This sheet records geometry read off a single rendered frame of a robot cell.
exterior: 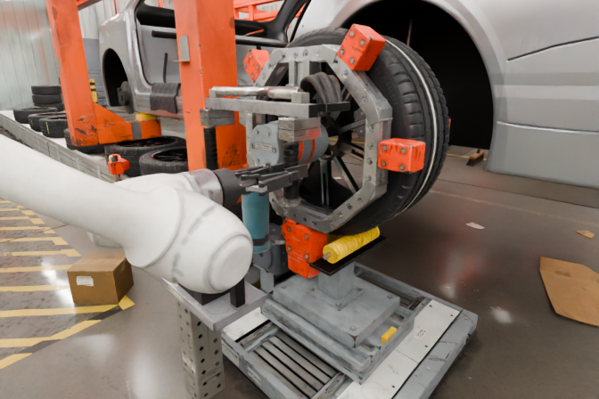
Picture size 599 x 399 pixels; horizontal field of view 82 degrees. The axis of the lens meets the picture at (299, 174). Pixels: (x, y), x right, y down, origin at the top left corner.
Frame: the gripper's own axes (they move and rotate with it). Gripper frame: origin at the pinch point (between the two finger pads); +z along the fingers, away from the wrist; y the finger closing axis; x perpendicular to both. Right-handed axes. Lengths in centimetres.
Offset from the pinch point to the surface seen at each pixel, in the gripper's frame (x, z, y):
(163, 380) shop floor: -83, -17, -48
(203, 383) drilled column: -75, -11, -30
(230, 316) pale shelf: -38.5, -11.5, -10.4
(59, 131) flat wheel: -47, 49, -494
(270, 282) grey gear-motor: -68, 35, -49
